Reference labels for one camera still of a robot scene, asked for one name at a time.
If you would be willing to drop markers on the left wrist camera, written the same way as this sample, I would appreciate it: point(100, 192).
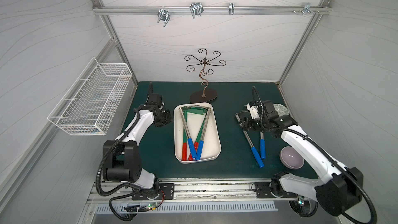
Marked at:
point(154, 98)

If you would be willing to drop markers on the purple bowl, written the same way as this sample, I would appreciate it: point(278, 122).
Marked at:
point(291, 159)

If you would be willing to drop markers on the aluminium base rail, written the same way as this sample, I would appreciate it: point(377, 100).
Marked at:
point(205, 190)

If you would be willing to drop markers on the metal hook clamp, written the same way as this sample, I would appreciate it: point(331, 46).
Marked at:
point(163, 15)
point(231, 9)
point(307, 10)
point(196, 9)

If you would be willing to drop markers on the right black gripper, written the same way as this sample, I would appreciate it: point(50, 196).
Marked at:
point(244, 122)

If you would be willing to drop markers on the white storage box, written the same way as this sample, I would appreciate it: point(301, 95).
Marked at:
point(212, 145)

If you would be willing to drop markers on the metal jewelry tree stand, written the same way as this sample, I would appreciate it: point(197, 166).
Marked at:
point(206, 95)

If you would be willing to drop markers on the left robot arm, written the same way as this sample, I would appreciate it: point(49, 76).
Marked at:
point(121, 164)

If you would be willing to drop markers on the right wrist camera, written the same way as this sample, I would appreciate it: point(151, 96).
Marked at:
point(253, 110)

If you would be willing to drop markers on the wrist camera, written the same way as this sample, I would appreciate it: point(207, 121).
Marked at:
point(253, 110)
point(154, 98)

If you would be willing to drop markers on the aluminium crossbar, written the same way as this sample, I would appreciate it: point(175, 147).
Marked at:
point(208, 10)

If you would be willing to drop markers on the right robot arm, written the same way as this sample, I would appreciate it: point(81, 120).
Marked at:
point(337, 189)

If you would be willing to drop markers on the tape roll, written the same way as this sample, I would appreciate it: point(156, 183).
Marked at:
point(281, 110)

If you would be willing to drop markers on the white wire basket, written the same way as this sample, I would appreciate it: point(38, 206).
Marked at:
point(89, 105)

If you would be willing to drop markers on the green hoe red grip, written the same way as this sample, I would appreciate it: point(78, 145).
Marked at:
point(196, 140)
point(185, 156)

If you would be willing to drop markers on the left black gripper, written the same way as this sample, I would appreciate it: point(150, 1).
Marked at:
point(166, 116)

